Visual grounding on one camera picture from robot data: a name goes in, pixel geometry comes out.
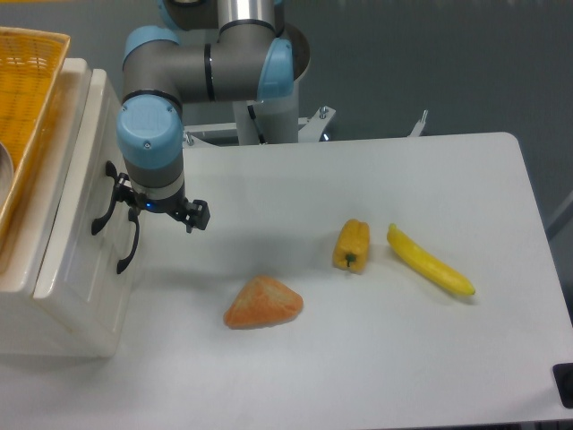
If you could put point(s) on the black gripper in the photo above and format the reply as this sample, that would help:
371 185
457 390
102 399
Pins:
168 200

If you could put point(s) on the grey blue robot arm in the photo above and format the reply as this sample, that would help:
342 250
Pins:
208 51

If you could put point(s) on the white drawer cabinet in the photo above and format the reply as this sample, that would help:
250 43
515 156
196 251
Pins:
25 327

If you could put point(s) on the orange bread piece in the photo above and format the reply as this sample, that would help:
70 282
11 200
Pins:
263 301

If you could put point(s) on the metal bowl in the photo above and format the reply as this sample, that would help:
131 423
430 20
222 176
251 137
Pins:
6 174

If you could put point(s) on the yellow woven basket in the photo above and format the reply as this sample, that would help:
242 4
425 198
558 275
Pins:
31 61

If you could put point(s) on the yellow bell pepper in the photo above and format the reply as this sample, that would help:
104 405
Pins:
352 247

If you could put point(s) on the yellow banana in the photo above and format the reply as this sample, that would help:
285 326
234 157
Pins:
427 265

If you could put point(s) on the black device table corner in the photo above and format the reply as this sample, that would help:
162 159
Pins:
563 375

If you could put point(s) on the white table bracket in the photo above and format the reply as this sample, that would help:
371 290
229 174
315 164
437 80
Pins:
418 128

